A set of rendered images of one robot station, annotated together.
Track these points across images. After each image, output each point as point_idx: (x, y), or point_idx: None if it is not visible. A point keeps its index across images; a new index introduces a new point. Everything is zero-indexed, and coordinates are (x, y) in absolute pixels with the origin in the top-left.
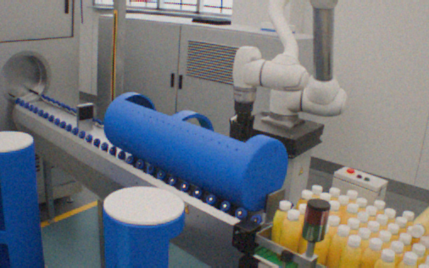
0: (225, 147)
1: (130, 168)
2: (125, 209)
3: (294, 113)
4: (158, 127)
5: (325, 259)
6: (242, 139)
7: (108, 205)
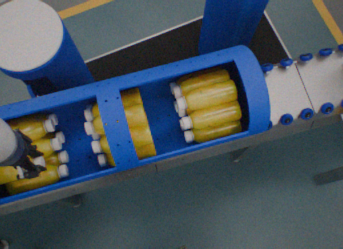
0: None
1: None
2: (16, 12)
3: None
4: (122, 76)
5: None
6: (38, 166)
7: (31, 2)
